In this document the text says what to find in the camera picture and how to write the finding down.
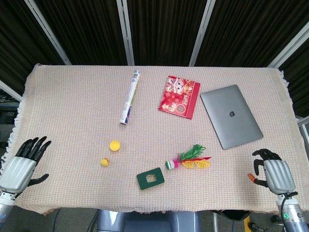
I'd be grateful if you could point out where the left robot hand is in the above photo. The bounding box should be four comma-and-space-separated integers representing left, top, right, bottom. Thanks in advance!
0, 136, 52, 194

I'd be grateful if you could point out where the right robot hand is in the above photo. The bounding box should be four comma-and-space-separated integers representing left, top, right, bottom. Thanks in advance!
252, 148, 297, 194

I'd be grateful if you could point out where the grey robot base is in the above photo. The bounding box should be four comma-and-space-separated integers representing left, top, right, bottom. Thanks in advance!
95, 209, 201, 232

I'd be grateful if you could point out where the round yellow plastic cup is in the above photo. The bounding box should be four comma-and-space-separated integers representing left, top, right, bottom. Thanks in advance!
109, 140, 121, 152

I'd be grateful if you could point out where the grey closed laptop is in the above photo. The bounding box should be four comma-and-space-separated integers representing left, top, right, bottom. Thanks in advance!
199, 84, 264, 150

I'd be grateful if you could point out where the feather shuttlecock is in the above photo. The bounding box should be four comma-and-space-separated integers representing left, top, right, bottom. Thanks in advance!
165, 144, 212, 171

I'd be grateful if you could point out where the red spiral desk calendar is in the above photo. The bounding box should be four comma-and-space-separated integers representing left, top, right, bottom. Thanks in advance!
157, 75, 201, 120

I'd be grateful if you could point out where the green and yellow sponge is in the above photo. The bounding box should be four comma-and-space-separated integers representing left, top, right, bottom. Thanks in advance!
136, 167, 166, 191

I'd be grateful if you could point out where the beige woven tablecloth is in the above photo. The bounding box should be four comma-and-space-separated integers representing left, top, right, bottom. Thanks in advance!
0, 63, 309, 216

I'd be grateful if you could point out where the rolled plastic wrap tube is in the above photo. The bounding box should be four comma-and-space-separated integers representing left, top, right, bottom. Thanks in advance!
118, 70, 141, 126

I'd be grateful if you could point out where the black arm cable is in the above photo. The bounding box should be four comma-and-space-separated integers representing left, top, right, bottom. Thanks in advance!
279, 192, 299, 232

